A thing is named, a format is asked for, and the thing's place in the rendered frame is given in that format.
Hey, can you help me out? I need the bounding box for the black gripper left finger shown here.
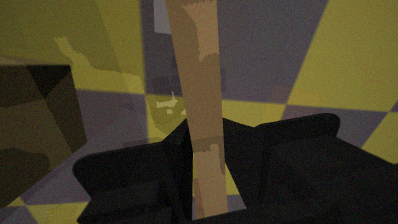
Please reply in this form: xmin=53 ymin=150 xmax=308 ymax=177
xmin=72 ymin=118 xmax=193 ymax=223

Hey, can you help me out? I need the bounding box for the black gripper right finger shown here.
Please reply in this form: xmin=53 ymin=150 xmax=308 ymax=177
xmin=223 ymin=113 xmax=341 ymax=208

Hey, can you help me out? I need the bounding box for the long brown wooden rail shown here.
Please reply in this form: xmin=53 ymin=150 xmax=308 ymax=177
xmin=165 ymin=0 xmax=227 ymax=217

